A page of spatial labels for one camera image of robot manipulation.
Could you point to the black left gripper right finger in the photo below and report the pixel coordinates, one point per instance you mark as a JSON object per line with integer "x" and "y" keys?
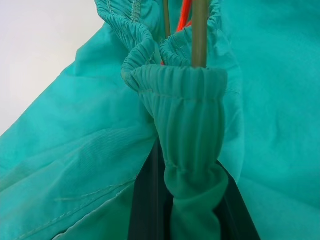
{"x": 232, "y": 212}

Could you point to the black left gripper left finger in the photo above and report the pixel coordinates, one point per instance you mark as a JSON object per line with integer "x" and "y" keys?
{"x": 150, "y": 205}

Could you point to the teal green fabric garment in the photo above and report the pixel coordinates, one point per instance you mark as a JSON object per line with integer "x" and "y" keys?
{"x": 75, "y": 137}

